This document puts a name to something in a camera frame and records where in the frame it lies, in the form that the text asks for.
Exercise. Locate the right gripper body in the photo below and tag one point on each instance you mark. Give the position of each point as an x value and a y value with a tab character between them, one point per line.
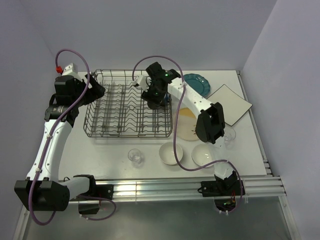
153	93

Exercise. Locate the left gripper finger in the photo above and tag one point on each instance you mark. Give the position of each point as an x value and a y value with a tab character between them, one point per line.
97	92
94	85

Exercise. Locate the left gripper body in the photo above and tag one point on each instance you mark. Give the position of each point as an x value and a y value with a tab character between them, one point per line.
80	85

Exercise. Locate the cream bowl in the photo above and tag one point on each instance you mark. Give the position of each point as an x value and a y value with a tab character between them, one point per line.
166	153

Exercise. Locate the clear drinking glass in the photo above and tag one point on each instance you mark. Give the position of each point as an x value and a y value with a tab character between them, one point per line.
136	157

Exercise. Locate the clear glass mug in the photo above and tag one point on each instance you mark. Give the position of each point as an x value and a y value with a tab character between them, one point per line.
229	137

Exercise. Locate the dark blue mug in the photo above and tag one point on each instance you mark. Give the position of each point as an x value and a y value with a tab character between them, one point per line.
167	98

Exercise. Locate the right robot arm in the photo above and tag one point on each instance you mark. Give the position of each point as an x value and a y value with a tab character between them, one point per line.
210	120

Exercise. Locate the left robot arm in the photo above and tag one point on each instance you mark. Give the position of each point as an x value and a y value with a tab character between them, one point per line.
41	189

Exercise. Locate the cream yellow plate leaf motif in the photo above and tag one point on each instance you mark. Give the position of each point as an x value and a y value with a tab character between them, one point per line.
186	126

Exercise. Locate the teal scalloped plate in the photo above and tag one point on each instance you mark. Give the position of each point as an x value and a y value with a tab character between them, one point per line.
200	84

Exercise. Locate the white bowl right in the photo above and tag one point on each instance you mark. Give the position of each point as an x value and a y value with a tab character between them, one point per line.
202	155

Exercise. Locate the white square plate black rim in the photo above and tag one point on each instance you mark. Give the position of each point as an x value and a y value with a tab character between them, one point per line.
234	106

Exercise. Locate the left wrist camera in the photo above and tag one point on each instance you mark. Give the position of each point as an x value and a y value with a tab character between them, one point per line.
70	69

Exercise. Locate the grey wire dish rack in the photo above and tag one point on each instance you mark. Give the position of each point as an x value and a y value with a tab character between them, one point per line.
122	113

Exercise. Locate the aluminium rail frame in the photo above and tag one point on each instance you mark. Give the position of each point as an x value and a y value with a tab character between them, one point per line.
264	212

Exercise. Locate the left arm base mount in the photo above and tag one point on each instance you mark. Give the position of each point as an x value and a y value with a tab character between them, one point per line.
95	193

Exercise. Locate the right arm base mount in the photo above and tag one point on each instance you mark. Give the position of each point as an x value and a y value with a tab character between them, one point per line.
225	197

